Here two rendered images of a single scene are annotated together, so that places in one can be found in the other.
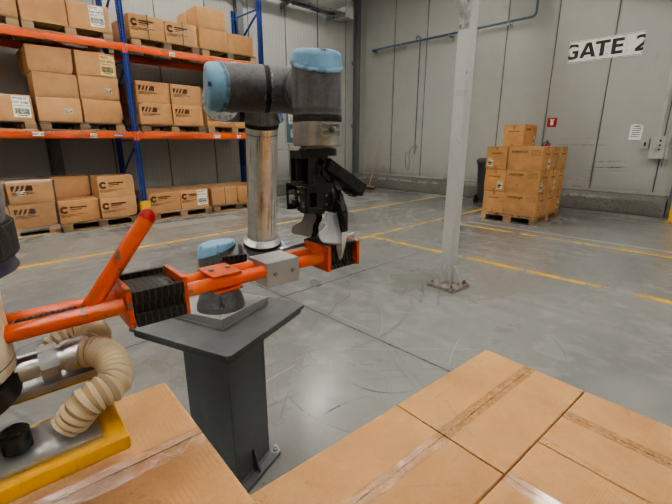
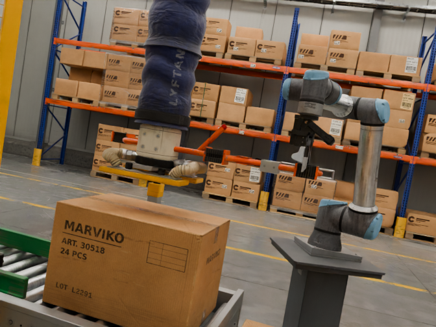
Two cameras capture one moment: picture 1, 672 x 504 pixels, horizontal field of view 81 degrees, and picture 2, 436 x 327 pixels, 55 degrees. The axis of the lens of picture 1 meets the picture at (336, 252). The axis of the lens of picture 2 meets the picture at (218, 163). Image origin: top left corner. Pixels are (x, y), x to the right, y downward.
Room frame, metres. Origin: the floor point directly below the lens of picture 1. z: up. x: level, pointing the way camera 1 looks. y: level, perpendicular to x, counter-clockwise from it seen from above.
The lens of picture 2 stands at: (-0.36, -1.08, 1.28)
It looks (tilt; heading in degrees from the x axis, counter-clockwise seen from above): 3 degrees down; 56
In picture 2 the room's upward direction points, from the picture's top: 9 degrees clockwise
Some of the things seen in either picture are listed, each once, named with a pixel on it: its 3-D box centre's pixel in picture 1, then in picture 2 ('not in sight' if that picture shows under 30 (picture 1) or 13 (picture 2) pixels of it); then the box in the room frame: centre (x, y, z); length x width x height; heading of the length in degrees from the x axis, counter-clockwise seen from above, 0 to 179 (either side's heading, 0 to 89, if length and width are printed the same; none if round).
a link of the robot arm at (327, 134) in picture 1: (318, 136); (310, 109); (0.76, 0.03, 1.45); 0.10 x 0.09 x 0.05; 40
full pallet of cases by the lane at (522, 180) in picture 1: (524, 172); not in sight; (7.66, -3.59, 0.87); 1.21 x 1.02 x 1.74; 134
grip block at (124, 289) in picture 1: (150, 294); (217, 156); (0.55, 0.28, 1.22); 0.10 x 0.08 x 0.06; 41
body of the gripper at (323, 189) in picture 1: (315, 181); (303, 131); (0.76, 0.04, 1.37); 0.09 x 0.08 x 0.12; 130
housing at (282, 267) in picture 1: (274, 268); (270, 166); (0.69, 0.11, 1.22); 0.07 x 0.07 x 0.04; 41
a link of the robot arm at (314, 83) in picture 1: (316, 86); (314, 87); (0.77, 0.04, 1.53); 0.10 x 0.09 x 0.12; 18
